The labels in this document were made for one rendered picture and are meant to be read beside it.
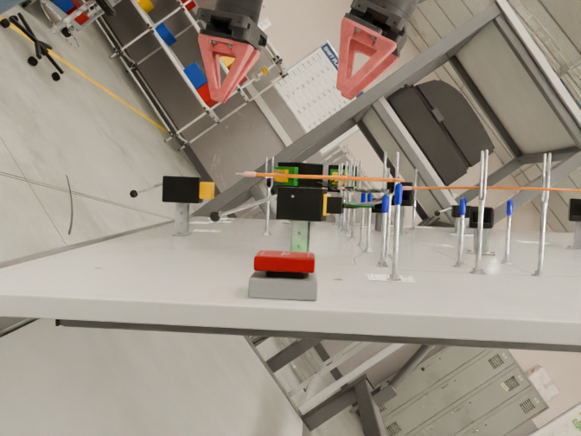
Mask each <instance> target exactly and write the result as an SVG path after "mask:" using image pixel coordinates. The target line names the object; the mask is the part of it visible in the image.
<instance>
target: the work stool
mask: <svg viewBox="0 0 581 436"><path fill-rule="evenodd" d="M42 3H45V2H43V1H41V3H40V5H41V8H42V9H43V11H44V13H45V14H46V16H47V18H48V19H49V21H50V22H51V23H52V24H53V25H54V23H53V22H52V20H51V19H50V17H49V16H48V14H47V12H46V11H45V9H44V8H43V6H42ZM96 3H97V4H98V5H99V7H100V8H101V9H102V10H103V11H104V12H105V13H106V14H107V15H108V16H111V17H115V13H116V12H115V10H114V8H113V7H112V5H111V4H110V2H109V1H108V0H89V1H87V2H86V3H84V4H83V5H81V6H80V7H79V8H78V9H76V10H75V11H74V12H72V13H71V14H70V15H68V16H67V17H65V18H64V19H61V18H60V17H59V15H58V14H57V13H56V12H55V11H54V10H53V9H52V8H51V7H50V6H49V5H48V4H47V3H45V4H46V5H47V6H48V7H49V8H50V9H51V10H52V11H53V12H54V13H55V14H56V15H57V16H58V17H59V18H60V20H61V21H60V22H58V23H57V24H55V25H54V26H53V27H52V28H51V29H49V30H50V31H51V32H52V33H53V34H54V33H55V32H57V31H58V32H59V33H60V34H61V35H62V36H63V37H64V39H65V40H66V41H67V42H68V43H69V44H71V45H72V46H73V47H74V48H79V43H78V42H77V40H76V38H75V37H74V35H73V33H72V32H71V30H70V29H69V28H68V26H67V24H68V23H69V22H71V21H72V20H73V19H74V18H76V17H77V16H79V15H80V14H82V13H83V12H84V11H86V10H87V9H89V8H90V7H91V6H93V5H94V4H96ZM17 15H18V16H19V18H20V19H21V21H22V23H23V25H24V26H25V28H24V27H23V26H22V25H21V24H20V23H19V22H18V17H17V16H10V17H9V19H10V21H11V22H12V23H14V24H15V25H16V26H17V27H18V28H19V29H20V30H21V31H22V32H23V33H24V34H25V35H26V36H27V37H28V38H30V39H31V40H32V41H33V42H34V43H35V52H36V57H37V58H38V59H39V60H40V59H41V58H42V55H46V56H47V58H48V59H49V60H50V61H51V63H52V64H53V65H54V66H55V68H56V69H57V70H58V71H59V72H60V74H63V73H64V71H63V70H62V69H61V67H60V66H59V65H58V64H57V63H56V61H55V60H54V59H53V58H52V56H51V55H50V54H49V53H48V49H50V50H51V49H52V47H51V45H50V44H47V43H46V42H42V41H39V40H38V39H37V38H36V36H35V34H34V32H33V31H32V29H31V28H30V26H29V25H28V23H27V21H26V20H25V18H24V16H23V15H22V13H20V12H19V13H17ZM0 23H1V25H2V26H3V28H8V27H9V26H10V23H9V21H8V20H7V19H6V18H5V19H3V20H1V21H0ZM64 26H66V27H67V29H68V31H69V32H70V33H71V35H72V36H73V38H74V40H75V41H76V43H77V46H78V47H75V46H74V45H73V44H72V43H71V42H70V41H69V40H68V39H67V38H66V37H65V36H64V35H63V34H62V33H61V32H60V29H61V28H63V27H64ZM28 63H29V64H30V65H32V66H36V65H37V63H38V60H37V59H36V58H35V57H33V56H30V57H29V58H28ZM52 78H53V80H54V81H58V80H60V78H61V77H60V76H59V74H58V73H57V72H54V73H52Z"/></svg>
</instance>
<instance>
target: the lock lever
mask: <svg viewBox="0 0 581 436"><path fill-rule="evenodd" d="M276 198H277V195H273V196H269V197H266V198H264V199H261V200H258V201H256V202H251V203H248V204H246V205H243V206H240V207H237V208H233V209H230V210H228V211H225V212H221V211H220V212H219V214H218V216H219V217H220V218H222V216H224V215H229V214H231V213H234V212H238V211H240V210H243V209H246V208H250V207H253V206H256V205H259V204H261V203H264V202H268V201H270V200H273V199H276Z"/></svg>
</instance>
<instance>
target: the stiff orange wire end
mask: <svg viewBox="0 0 581 436"><path fill-rule="evenodd" d="M235 175H244V176H248V177H256V176H268V177H289V178H310V179H331V180H352V181H373V182H404V181H405V180H404V179H399V178H380V177H358V176H318V175H296V174H275V173H256V172H254V171H245V172H244V173H235Z"/></svg>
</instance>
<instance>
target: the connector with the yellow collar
mask: <svg viewBox="0 0 581 436"><path fill-rule="evenodd" d="M344 203H345V197H332V196H327V210H326V214H344V206H345V205H344Z"/></svg>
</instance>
